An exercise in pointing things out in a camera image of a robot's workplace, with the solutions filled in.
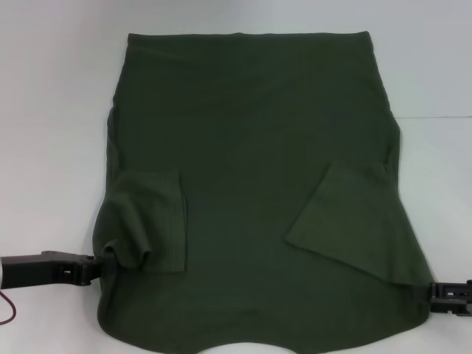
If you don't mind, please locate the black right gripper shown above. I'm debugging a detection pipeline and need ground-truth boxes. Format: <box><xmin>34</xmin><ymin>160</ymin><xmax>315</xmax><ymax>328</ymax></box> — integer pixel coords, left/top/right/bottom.
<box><xmin>420</xmin><ymin>279</ymin><xmax>472</xmax><ymax>317</ymax></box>

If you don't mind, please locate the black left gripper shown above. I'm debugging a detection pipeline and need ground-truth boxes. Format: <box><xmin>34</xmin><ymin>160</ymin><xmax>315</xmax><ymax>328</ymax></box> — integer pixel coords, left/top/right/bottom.
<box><xmin>1</xmin><ymin>250</ymin><xmax>119</xmax><ymax>288</ymax></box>

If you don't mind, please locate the dark green shirt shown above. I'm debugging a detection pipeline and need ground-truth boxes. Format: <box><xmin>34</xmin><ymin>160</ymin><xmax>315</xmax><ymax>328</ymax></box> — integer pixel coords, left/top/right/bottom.
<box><xmin>96</xmin><ymin>32</ymin><xmax>442</xmax><ymax>351</ymax></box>

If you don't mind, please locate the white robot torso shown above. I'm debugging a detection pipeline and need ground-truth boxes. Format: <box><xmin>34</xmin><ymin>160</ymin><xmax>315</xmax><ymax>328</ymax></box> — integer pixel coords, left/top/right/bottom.
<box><xmin>205</xmin><ymin>342</ymin><xmax>270</xmax><ymax>354</ymax></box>

